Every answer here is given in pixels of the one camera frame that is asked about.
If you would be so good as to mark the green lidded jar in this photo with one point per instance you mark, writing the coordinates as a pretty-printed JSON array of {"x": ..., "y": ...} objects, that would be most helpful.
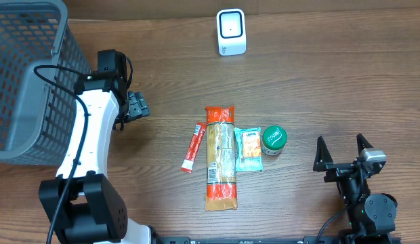
[{"x": 273, "y": 140}]

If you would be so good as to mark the teal tissue packet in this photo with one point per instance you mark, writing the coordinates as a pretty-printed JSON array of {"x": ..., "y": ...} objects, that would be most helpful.
[{"x": 246, "y": 164}]

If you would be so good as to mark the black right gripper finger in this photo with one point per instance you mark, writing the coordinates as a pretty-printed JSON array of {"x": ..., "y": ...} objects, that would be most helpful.
[
  {"x": 323, "y": 158},
  {"x": 362, "y": 143}
]

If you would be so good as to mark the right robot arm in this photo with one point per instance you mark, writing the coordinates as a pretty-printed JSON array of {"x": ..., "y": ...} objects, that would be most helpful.
[{"x": 371, "y": 216}]

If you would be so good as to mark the long spaghetti packet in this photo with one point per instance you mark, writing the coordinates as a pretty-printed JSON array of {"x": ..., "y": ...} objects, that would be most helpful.
[{"x": 221, "y": 159}]

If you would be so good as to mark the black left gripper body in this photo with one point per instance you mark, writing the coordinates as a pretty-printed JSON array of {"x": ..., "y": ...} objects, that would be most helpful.
[{"x": 137, "y": 106}]

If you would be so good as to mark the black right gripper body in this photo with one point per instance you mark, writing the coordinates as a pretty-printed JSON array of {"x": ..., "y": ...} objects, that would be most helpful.
[{"x": 342, "y": 170}]

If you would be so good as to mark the red snack packet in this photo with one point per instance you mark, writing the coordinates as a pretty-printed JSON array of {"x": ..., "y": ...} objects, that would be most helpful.
[{"x": 193, "y": 148}]

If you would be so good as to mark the grey plastic shopping basket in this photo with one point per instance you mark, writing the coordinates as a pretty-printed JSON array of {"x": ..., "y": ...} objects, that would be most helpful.
[{"x": 36, "y": 119}]

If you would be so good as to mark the white barcode scanner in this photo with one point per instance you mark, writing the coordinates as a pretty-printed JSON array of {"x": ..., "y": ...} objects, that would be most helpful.
[{"x": 231, "y": 32}]

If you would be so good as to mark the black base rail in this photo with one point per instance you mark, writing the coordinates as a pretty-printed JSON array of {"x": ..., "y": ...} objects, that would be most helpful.
[{"x": 304, "y": 240}]

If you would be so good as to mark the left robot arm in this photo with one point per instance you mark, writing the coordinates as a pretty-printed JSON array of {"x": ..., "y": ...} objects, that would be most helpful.
[{"x": 80, "y": 202}]

